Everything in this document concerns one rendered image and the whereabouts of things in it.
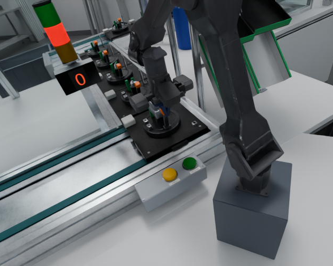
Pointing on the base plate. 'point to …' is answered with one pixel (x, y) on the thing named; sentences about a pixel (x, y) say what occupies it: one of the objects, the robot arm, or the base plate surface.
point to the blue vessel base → (182, 28)
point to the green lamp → (47, 15)
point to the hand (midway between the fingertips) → (165, 106)
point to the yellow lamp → (66, 52)
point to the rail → (95, 208)
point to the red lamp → (57, 35)
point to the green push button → (190, 163)
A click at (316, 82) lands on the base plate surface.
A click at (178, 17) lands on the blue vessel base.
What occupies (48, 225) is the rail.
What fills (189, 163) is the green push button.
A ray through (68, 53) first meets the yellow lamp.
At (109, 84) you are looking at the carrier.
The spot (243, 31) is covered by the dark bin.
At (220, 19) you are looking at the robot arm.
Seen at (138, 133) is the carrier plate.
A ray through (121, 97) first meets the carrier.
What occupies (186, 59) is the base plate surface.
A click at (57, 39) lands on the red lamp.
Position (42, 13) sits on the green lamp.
